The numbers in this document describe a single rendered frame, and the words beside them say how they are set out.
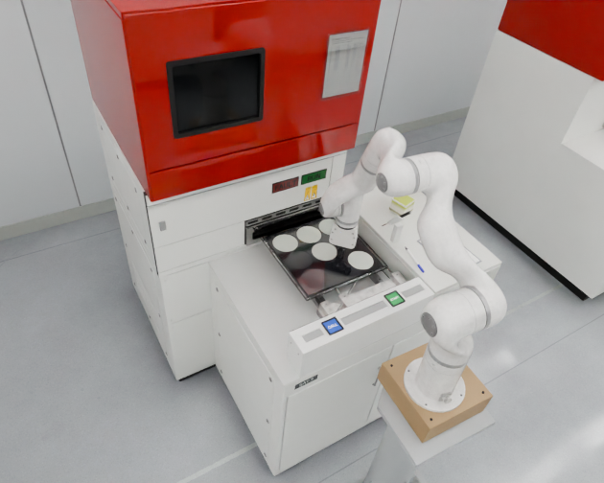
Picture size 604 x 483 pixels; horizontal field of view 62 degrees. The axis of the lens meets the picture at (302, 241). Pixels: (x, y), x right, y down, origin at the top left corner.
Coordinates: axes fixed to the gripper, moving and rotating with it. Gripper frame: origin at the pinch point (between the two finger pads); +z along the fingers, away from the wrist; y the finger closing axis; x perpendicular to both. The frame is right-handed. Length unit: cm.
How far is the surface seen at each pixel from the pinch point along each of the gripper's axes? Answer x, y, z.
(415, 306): -18.9, 31.5, -1.8
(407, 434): -61, 37, 10
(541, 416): 17, 114, 92
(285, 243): -1.7, -22.3, 2.0
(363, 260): 0.9, 9.4, 2.0
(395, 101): 252, -4, 58
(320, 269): -10.3, -5.2, 2.0
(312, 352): -50, 2, -3
